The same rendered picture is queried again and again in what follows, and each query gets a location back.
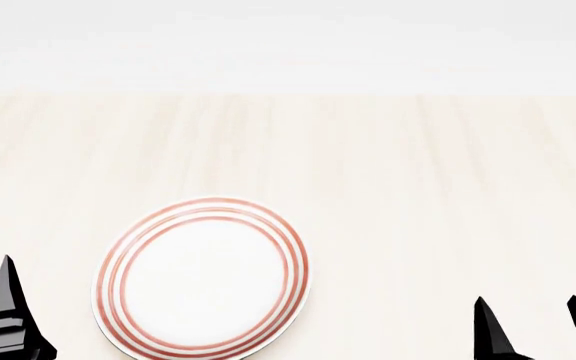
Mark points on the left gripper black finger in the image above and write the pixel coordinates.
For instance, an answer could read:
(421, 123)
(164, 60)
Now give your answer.
(10, 322)

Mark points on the white plate with red rings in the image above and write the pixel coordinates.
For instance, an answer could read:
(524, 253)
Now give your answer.
(203, 277)

